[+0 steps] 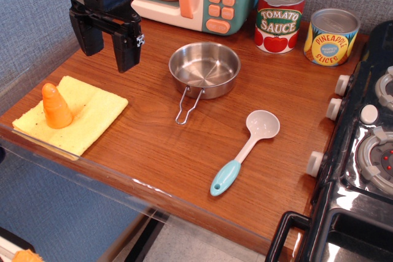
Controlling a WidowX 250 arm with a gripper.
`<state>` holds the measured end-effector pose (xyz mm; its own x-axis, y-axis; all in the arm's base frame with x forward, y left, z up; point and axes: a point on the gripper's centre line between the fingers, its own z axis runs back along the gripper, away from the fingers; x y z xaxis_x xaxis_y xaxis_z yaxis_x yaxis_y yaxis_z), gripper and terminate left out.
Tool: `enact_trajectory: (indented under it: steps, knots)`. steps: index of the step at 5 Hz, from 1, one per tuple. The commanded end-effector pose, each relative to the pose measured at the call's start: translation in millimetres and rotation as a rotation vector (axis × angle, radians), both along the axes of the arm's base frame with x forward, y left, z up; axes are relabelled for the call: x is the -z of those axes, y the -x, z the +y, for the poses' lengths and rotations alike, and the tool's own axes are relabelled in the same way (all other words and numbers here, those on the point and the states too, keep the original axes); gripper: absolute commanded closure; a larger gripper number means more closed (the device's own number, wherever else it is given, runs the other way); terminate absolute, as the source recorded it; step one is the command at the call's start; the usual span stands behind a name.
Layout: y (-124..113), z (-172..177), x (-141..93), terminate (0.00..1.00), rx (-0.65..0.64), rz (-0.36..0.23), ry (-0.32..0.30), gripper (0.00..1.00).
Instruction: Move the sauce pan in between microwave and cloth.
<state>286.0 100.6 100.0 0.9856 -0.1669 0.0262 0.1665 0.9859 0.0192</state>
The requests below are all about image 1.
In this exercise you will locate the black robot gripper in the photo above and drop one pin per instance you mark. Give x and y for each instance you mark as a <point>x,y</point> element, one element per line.
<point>90,18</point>

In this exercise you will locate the small steel sauce pan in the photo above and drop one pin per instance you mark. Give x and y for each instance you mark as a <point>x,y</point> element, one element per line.
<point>202,70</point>

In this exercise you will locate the yellow folded cloth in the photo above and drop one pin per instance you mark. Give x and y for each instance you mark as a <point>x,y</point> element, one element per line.
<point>93,110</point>

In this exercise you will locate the tomato sauce can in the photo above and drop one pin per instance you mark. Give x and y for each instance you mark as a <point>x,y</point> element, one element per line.
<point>277,25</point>

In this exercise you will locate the orange toy carrot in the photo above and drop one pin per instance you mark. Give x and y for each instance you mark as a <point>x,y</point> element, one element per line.
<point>56,110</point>

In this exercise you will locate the pineapple slices can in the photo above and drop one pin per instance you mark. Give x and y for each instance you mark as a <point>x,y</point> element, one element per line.
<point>331,36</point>

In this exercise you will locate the orange object bottom left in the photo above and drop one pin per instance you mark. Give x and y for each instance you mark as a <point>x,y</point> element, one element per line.
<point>26,256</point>

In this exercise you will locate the white stove knob middle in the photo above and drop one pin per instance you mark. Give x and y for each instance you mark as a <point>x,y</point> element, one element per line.
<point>333,108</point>

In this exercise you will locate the white stove knob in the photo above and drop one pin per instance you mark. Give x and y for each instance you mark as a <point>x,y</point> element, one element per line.
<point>333,108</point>
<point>314,163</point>
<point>342,84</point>

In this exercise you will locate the white stove knob top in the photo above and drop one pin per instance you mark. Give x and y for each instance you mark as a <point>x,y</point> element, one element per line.
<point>342,84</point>

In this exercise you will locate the white stove knob bottom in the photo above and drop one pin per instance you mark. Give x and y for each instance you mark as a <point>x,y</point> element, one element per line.
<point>314,163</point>

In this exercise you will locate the white round stove button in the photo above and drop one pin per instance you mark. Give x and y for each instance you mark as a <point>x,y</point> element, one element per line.
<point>369,114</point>

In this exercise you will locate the black toy stove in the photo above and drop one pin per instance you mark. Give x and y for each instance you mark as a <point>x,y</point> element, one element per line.
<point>351,216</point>

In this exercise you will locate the grey ladle teal handle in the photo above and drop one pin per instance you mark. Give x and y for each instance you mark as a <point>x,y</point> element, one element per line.
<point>261,124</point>

